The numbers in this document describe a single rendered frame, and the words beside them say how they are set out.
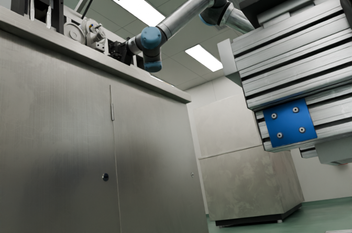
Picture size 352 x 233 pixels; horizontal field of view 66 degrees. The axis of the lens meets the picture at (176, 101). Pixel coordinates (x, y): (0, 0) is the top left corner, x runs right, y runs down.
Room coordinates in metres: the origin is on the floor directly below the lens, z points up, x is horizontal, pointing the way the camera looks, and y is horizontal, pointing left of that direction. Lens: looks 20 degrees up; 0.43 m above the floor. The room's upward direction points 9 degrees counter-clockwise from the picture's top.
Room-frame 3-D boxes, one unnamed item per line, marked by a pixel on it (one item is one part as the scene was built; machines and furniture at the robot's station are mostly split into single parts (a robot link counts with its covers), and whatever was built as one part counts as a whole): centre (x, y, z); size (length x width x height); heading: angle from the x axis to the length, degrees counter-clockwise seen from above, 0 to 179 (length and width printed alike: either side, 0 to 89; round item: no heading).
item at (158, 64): (1.00, 0.07, 1.01); 0.11 x 0.08 x 0.11; 6
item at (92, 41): (1.05, 0.32, 1.05); 0.06 x 0.05 x 0.31; 60
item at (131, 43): (1.06, 0.14, 1.11); 0.08 x 0.05 x 0.08; 150
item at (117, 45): (1.10, 0.21, 1.12); 0.12 x 0.08 x 0.09; 60
